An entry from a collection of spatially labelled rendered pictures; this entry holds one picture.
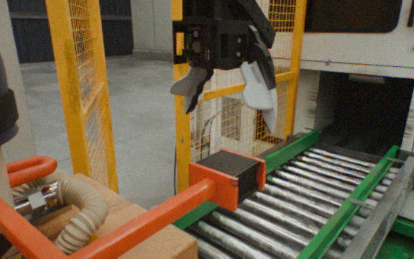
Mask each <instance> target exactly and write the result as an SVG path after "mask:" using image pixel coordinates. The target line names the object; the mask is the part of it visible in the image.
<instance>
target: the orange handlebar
mask: <svg viewBox="0 0 414 259"><path fill-rule="evenodd" d="M56 168H57V162H56V160H55V159H54V158H52V157H50V156H46V155H39V156H33V157H30V158H25V159H22V160H18V161H15V162H13V163H8V164H6V170H7V174H8V177H9V185H10V188H14V187H17V186H21V185H23V184H25V183H29V182H31V181H35V180H37V179H40V178H43V177H45V176H48V175H50V174H52V173H53V172H54V171H55V170H56ZM215 195H216V183H215V182H214V181H212V180H209V179H207V178H205V179H203V180H202V181H200V182H198V183H197V184H195V185H193V186H191V187H190V188H188V189H186V190H185V191H183V192H181V193H179V194H178V195H176V196H174V197H172V198H171V199H168V200H167V201H165V202H163V203H161V204H160V205H158V206H156V207H154V208H153V209H150V210H149V211H147V212H145V213H144V214H142V215H140V216H138V217H136V218H135V219H133V220H132V221H130V222H128V223H126V224H124V225H123V226H121V227H119V228H117V229H116V230H114V231H112V232H110V233H108V234H107V235H105V236H103V237H101V238H99V239H98V240H96V241H94V242H92V243H91V244H89V245H86V246H85V247H83V248H81V249H80V250H78V251H76V252H74V253H73V254H71V255H69V256H67V255H66V254H65V253H64V252H63V251H62V250H61V249H60V248H58V247H57V246H56V245H55V244H54V243H53V242H51V241H50V240H49V239H48V238H47V237H45V236H44V235H43V234H42V233H41V232H40V231H39V230H38V229H37V228H36V227H34V226H33V225H32V224H31V223H30V222H28V221H27V220H26V219H25V218H23V217H22V216H21V215H20V214H18V213H17V212H16V211H15V210H14V209H13V208H11V207H10V206H9V205H8V204H7V203H6V202H5V201H4V200H3V199H1V198H0V232H1V233H2V234H3V235H4V236H5V237H6V238H7V239H8V240H9V241H10V242H11V243H12V245H13V246H15V247H16V248H17V249H18V250H19V251H20V252H21V253H22V254H23V255H24V256H25V257H26V258H27V259H116V258H117V257H119V256H120V255H122V254H124V253H125V252H126V251H128V250H130V249H132V248H133V247H134V246H136V245H138V244H139V243H141V242H142V241H144V240H146V239H147V238H148V237H150V236H152V235H153V234H155V233H156V232H158V231H160V230H161V229H162V228H164V227H166V226H168V225H169V224H170V223H172V222H174V221H175V220H176V219H178V218H180V217H182V216H183V215H184V214H186V213H187V212H189V211H190V210H191V209H193V208H195V207H197V206H199V205H201V204H202V203H203V202H205V201H207V200H209V199H210V198H211V197H213V196H215Z"/></svg>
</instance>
